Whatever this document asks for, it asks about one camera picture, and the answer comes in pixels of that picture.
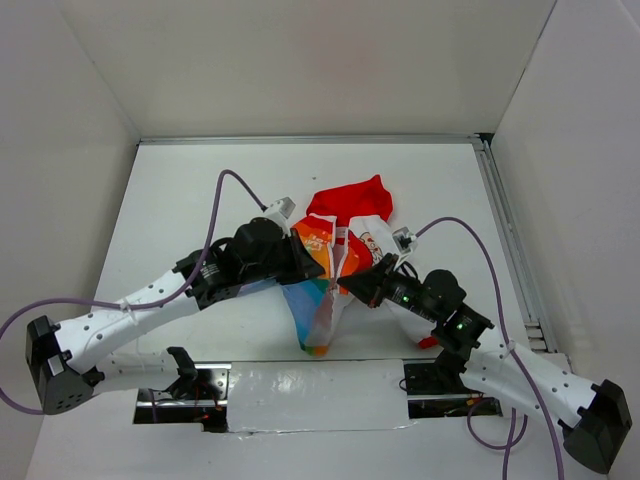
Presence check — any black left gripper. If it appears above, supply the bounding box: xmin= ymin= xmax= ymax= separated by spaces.
xmin=241 ymin=228 xmax=325 ymax=286

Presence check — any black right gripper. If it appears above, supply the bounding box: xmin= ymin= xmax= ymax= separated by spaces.
xmin=337 ymin=252 xmax=440 ymax=322

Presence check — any white and red kids jacket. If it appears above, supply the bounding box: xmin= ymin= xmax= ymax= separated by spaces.
xmin=239 ymin=173 xmax=446 ymax=358

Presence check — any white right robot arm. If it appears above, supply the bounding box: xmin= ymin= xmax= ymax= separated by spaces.
xmin=337 ymin=254 xmax=632 ymax=474

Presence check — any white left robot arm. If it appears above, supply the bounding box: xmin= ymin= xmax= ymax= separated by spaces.
xmin=26 ymin=217 xmax=325 ymax=415

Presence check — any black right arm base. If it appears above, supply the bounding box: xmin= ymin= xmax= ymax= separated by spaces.
xmin=398 ymin=359 xmax=502 ymax=420

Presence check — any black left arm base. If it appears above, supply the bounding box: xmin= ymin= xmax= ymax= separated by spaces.
xmin=133 ymin=347 xmax=232 ymax=433

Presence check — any white tape sheet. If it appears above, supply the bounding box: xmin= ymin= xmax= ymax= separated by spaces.
xmin=227 ymin=360 xmax=411 ymax=433

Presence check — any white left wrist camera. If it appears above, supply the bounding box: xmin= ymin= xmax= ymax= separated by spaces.
xmin=263 ymin=197 xmax=296 ymax=232

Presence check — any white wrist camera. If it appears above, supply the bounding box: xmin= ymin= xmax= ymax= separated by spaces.
xmin=263 ymin=197 xmax=296 ymax=232
xmin=392 ymin=227 xmax=417 ymax=263

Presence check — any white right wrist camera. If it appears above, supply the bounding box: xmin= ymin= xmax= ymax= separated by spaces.
xmin=392 ymin=227 xmax=417 ymax=263

